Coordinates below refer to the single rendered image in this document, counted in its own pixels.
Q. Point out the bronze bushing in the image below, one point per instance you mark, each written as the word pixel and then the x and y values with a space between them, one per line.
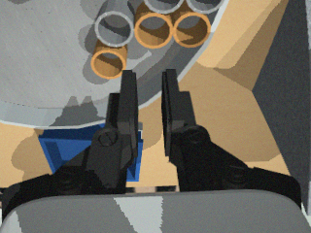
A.
pixel 194 36
pixel 152 38
pixel 105 67

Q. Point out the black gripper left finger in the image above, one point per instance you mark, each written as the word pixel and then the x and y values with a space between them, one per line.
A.
pixel 97 169

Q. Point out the grey metal ring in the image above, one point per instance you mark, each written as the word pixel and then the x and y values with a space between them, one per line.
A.
pixel 204 6
pixel 163 6
pixel 113 36

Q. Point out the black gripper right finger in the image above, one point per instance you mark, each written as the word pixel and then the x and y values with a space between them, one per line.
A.
pixel 205 165

